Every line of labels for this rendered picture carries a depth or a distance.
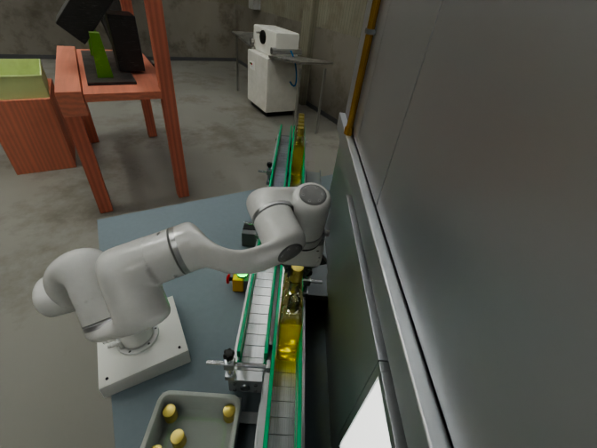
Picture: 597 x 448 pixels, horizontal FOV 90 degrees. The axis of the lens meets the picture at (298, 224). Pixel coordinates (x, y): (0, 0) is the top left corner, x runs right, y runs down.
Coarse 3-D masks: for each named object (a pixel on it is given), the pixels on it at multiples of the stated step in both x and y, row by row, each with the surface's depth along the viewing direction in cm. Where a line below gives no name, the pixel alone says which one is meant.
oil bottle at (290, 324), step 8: (288, 312) 77; (288, 320) 77; (296, 320) 77; (280, 328) 79; (288, 328) 78; (296, 328) 78; (280, 336) 81; (288, 336) 81; (296, 336) 80; (280, 344) 83; (288, 344) 83; (296, 344) 83; (280, 352) 86; (288, 352) 86; (296, 352) 86; (288, 360) 88
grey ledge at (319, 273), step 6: (306, 174) 180; (312, 174) 181; (318, 174) 182; (306, 180) 174; (312, 180) 175; (318, 180) 176; (324, 240) 134; (324, 246) 131; (324, 252) 128; (312, 270) 119; (318, 270) 119; (324, 270) 119; (312, 276) 116; (318, 276) 116; (324, 276) 117; (324, 282) 115; (312, 288) 112; (318, 288) 112; (324, 288) 112; (312, 294) 109; (318, 294) 110; (324, 294) 110; (324, 300) 111
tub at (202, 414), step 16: (160, 400) 81; (176, 400) 84; (192, 400) 84; (208, 400) 84; (224, 400) 83; (160, 416) 80; (192, 416) 85; (208, 416) 85; (160, 432) 80; (192, 432) 82; (208, 432) 82; (224, 432) 82
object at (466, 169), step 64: (384, 0) 74; (448, 0) 41; (512, 0) 28; (576, 0) 21; (384, 64) 68; (448, 64) 39; (512, 64) 27; (576, 64) 21; (384, 128) 64; (448, 128) 37; (512, 128) 26; (576, 128) 20; (384, 192) 60; (448, 192) 36; (512, 192) 26; (576, 192) 20; (384, 256) 53; (448, 256) 35; (512, 256) 25; (576, 256) 20; (384, 320) 47; (448, 320) 33; (512, 320) 24; (576, 320) 19; (448, 384) 32; (512, 384) 24; (576, 384) 19
